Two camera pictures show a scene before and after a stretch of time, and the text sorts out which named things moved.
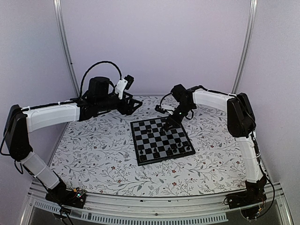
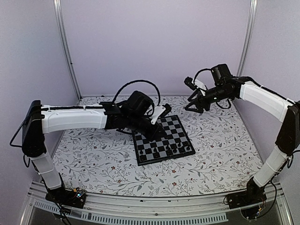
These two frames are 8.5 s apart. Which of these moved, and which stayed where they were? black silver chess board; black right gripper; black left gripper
Moved: black right gripper; black left gripper
Stayed: black silver chess board
